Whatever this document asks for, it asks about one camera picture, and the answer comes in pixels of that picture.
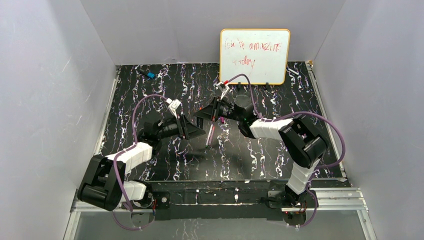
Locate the pink white pen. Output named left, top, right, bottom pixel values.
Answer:
left=207, top=121, right=216, bottom=147

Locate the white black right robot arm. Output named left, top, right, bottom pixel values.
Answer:
left=195, top=95, right=329, bottom=206

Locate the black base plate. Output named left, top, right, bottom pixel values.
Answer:
left=133, top=180, right=320, bottom=222

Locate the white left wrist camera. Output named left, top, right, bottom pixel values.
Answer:
left=166, top=98, right=182, bottom=118

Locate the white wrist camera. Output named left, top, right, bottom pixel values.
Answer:
left=215, top=80, right=231, bottom=100
left=166, top=98, right=182, bottom=118

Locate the orange framed whiteboard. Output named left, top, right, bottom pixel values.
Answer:
left=219, top=28, right=291, bottom=85

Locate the small white pen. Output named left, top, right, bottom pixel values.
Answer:
left=287, top=68, right=300, bottom=76

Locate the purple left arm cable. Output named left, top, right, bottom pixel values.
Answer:
left=110, top=94, right=171, bottom=232

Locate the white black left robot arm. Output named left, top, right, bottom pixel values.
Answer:
left=77, top=115, right=206, bottom=211

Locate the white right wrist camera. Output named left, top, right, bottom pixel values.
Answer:
left=215, top=80, right=231, bottom=100

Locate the blue black marker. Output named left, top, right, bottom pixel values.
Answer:
left=139, top=69, right=156, bottom=79

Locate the white green pen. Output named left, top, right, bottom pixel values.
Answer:
left=204, top=121, right=215, bottom=149

